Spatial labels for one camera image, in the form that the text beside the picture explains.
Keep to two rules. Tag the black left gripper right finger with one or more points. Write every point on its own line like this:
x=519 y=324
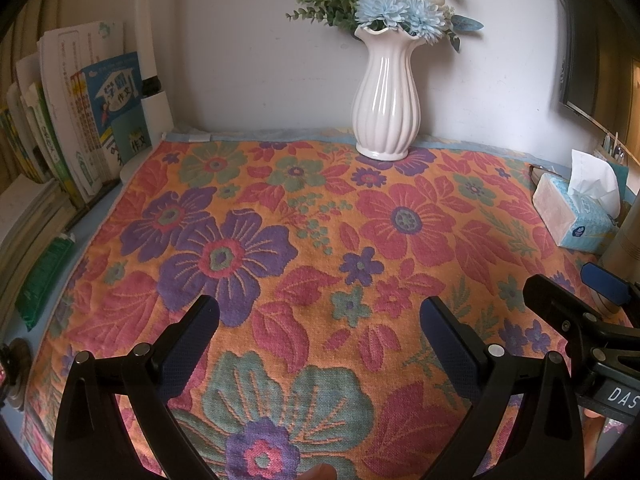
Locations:
x=546 y=438

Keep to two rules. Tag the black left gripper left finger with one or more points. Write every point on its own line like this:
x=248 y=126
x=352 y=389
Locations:
x=91 y=440

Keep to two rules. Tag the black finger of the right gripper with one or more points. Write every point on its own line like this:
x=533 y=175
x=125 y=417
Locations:
x=613 y=292
x=588 y=335

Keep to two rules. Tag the blue tissue box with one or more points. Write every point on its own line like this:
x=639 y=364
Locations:
x=580 y=213

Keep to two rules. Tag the pen holder cup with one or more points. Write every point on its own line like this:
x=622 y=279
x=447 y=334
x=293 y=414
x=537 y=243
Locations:
x=615 y=156

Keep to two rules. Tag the green packet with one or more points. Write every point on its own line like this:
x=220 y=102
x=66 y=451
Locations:
x=38 y=284

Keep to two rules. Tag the floral woven table cloth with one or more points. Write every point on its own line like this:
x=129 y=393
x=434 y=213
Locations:
x=319 y=259

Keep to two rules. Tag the stacked flat books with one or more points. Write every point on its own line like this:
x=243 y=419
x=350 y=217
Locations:
x=32 y=214

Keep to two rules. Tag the white ribbed ceramic vase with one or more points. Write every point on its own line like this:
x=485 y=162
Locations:
x=386 y=112

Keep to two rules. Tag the white books stack upright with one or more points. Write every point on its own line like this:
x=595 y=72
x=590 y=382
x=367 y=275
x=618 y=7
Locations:
x=44 y=82

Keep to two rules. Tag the white pole lamp stand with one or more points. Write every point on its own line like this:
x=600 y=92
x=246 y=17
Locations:
x=155 y=104

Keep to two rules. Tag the black wall television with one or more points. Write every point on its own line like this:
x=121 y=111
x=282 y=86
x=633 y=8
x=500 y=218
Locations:
x=600 y=69

